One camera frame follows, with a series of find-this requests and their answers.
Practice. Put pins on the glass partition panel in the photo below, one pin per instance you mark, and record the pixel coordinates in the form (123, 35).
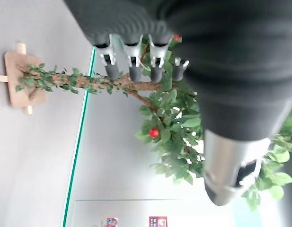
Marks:
(108, 142)

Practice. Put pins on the red and blue wall sticker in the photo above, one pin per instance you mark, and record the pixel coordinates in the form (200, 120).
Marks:
(111, 222)

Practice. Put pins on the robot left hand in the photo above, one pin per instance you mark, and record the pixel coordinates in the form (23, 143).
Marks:
(231, 71)

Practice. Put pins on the artificial green fruit tree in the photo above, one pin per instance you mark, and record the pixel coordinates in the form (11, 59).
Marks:
(169, 111)

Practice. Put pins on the red wall sign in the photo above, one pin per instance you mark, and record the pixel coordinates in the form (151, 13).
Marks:
(157, 221)

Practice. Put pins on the wooden cross tree base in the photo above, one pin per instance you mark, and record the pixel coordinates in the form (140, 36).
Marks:
(14, 78)

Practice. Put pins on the red apple on tree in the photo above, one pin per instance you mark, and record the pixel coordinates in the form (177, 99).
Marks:
(177, 37)
(154, 133)

